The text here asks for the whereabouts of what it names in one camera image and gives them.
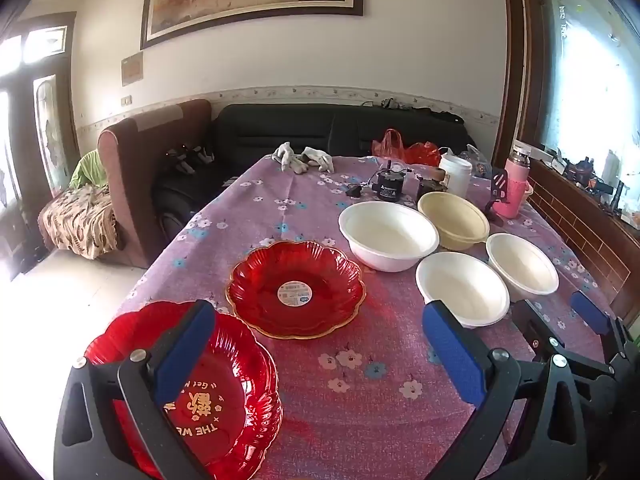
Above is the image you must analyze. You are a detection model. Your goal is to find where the pink thermos bottle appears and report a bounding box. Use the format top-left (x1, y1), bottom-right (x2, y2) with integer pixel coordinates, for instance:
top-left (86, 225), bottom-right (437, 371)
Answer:
top-left (492, 144), bottom-right (534, 220)

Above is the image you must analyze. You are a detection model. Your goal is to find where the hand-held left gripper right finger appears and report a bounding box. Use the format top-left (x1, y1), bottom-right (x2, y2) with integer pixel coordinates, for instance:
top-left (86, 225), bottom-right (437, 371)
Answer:
top-left (422, 300), bottom-right (588, 480)

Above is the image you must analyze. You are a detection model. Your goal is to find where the green cloth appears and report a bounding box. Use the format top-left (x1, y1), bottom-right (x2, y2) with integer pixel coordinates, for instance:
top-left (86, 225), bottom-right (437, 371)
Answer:
top-left (70, 149), bottom-right (109, 189)

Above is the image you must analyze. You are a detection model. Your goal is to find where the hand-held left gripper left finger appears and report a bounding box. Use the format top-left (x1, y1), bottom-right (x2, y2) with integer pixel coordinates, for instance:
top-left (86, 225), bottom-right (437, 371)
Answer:
top-left (53, 299), bottom-right (217, 480)

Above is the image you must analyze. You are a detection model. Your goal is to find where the small wall plaque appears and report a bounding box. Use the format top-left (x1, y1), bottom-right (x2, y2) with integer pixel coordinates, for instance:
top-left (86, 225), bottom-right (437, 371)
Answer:
top-left (121, 51), bottom-right (145, 87)

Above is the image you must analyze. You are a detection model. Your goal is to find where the brown wooden sideboard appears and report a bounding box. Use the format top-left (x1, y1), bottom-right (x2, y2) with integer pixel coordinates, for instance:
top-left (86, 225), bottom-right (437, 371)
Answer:
top-left (525, 159), bottom-right (640, 326)

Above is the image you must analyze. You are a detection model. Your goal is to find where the dark brown box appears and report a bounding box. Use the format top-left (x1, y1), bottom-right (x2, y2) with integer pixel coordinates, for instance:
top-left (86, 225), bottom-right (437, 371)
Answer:
top-left (417, 170), bottom-right (449, 202)

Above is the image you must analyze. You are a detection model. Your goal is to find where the purple floral tablecloth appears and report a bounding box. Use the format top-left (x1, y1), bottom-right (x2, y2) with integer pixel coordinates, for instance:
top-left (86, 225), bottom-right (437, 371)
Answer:
top-left (107, 152), bottom-right (621, 480)

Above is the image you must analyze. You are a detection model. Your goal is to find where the clear plastic bag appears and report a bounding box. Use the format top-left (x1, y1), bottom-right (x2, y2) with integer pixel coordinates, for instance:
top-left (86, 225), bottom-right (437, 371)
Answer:
top-left (466, 144), bottom-right (494, 177)

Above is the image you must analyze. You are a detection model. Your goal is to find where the red plastic bag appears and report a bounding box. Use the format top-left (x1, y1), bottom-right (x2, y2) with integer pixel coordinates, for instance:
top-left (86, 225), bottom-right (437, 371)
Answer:
top-left (371, 129), bottom-right (442, 167)

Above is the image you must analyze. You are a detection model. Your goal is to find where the black cable bundle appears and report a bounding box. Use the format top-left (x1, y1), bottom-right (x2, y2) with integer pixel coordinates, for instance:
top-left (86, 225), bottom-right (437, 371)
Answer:
top-left (381, 97), bottom-right (465, 122)

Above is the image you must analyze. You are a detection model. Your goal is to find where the brown patterned blanket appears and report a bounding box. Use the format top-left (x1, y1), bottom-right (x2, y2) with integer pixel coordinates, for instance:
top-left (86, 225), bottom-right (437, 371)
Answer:
top-left (39, 184), bottom-right (119, 260)

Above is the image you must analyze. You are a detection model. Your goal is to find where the large white bowl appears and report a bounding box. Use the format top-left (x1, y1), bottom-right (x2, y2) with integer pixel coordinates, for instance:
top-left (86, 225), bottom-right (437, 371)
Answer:
top-left (338, 201), bottom-right (440, 273)

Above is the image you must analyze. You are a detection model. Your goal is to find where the small white bowl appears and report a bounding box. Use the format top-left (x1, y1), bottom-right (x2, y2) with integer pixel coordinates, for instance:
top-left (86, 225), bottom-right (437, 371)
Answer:
top-left (486, 232), bottom-right (560, 302)
top-left (415, 252), bottom-right (511, 329)

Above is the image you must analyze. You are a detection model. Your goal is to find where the dark wooden glass door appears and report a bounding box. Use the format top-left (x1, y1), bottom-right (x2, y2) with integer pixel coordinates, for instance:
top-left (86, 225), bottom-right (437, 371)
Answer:
top-left (0, 12), bottom-right (79, 281)

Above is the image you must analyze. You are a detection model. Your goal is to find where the brown armchair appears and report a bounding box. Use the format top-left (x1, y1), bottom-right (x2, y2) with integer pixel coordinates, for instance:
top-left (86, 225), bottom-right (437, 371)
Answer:
top-left (97, 99), bottom-right (213, 268)

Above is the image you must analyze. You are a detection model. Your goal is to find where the black electric motor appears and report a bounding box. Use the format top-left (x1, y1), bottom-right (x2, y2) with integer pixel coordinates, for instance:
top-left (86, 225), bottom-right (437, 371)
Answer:
top-left (374, 160), bottom-right (408, 203)

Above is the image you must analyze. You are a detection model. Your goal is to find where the red plate with white label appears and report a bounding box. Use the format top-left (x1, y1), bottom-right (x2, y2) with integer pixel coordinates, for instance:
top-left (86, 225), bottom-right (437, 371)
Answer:
top-left (225, 240), bottom-right (366, 339)

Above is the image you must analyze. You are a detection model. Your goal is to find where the black sofa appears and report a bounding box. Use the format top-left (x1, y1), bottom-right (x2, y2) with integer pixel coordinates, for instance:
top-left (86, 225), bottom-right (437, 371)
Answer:
top-left (152, 102), bottom-right (478, 241)

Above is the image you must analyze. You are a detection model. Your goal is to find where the bright window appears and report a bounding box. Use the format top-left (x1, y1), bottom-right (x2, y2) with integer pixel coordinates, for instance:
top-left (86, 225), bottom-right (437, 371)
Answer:
top-left (537, 0), bottom-right (640, 196)

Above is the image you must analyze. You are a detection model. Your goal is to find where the row of small windowsill ornaments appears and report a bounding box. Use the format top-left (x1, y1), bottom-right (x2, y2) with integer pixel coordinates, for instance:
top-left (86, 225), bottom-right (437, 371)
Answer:
top-left (549, 146), bottom-right (640, 228)

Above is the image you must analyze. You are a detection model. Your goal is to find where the red plate with gold print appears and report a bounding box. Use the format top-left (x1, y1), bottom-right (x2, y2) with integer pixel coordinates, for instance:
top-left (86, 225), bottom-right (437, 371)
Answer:
top-left (84, 301), bottom-right (284, 480)

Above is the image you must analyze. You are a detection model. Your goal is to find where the black white gear pile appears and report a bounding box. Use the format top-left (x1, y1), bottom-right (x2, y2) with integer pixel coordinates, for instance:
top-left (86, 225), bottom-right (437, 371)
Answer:
top-left (167, 144), bottom-right (217, 174)

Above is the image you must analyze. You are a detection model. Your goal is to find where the cream bowl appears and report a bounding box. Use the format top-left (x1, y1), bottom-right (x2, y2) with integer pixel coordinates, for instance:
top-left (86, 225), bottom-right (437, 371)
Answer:
top-left (417, 191), bottom-right (491, 252)

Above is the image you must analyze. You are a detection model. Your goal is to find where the white plastic jar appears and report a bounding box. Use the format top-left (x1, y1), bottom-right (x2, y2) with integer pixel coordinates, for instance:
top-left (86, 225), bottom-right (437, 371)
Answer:
top-left (438, 152), bottom-right (473, 200)

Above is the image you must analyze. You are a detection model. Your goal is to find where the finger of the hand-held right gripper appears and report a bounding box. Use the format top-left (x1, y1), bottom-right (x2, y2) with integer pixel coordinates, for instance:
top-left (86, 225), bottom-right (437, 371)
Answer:
top-left (509, 299), bottom-right (618, 378)
top-left (570, 290), bottom-right (640, 362)

